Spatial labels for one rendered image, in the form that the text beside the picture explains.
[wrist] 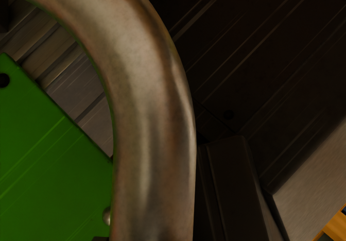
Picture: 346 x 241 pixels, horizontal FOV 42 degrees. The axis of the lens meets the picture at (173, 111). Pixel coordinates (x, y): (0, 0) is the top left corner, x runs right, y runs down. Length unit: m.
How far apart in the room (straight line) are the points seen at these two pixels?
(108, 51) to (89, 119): 0.54
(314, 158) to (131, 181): 0.20
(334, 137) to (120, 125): 0.21
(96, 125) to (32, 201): 0.44
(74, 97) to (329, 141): 0.40
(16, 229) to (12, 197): 0.02
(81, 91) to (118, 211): 0.50
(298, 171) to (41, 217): 0.17
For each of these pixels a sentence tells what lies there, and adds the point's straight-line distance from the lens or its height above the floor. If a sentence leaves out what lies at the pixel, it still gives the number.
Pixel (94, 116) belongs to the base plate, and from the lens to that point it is 0.70.
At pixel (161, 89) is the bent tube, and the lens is 0.15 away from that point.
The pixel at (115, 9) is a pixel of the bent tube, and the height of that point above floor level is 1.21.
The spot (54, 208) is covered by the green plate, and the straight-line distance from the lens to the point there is 0.28.
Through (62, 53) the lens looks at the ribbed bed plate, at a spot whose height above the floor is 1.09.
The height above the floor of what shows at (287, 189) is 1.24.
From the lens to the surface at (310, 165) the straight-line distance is 0.34.
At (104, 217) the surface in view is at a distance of 0.27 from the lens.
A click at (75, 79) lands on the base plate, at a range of 0.63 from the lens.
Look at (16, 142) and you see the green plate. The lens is 0.30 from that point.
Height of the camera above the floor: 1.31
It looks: 30 degrees down
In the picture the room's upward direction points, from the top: 131 degrees clockwise
